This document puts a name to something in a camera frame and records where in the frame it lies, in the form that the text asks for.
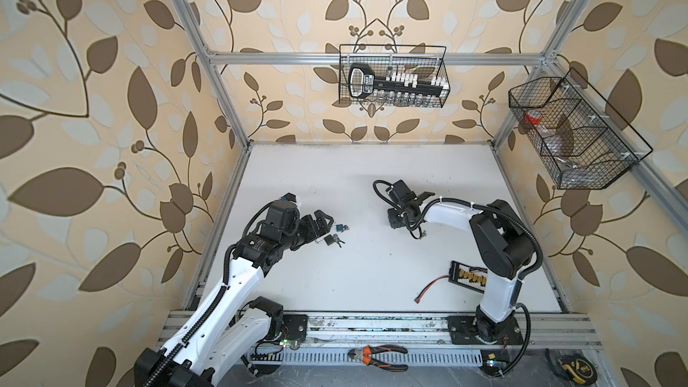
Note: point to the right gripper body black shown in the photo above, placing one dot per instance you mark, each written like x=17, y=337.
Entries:
x=395, y=217

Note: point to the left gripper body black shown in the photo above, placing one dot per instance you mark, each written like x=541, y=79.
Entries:
x=305, y=226

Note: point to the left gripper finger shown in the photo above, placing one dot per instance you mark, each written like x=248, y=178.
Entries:
x=323, y=220
x=316, y=233

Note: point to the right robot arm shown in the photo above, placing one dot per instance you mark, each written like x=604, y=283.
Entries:
x=508, y=249

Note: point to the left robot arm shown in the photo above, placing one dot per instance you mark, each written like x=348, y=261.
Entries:
x=228, y=323

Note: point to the black padlock with keys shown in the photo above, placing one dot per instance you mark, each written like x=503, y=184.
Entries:
x=333, y=239

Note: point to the black connector board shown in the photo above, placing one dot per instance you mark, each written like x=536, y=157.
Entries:
x=471, y=277

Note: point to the socket set black holder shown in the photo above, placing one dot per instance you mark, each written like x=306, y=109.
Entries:
x=362, y=82

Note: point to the yellow black tape measure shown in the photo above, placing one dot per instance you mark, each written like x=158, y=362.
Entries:
x=573, y=368

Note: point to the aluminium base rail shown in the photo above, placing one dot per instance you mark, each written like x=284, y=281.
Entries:
x=431, y=339

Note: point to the black wire basket back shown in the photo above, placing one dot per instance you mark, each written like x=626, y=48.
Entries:
x=426, y=61

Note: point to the black wire basket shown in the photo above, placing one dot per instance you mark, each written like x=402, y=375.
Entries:
x=426, y=61
x=584, y=141

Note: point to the black wire basket right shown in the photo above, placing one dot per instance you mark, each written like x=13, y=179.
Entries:
x=584, y=141

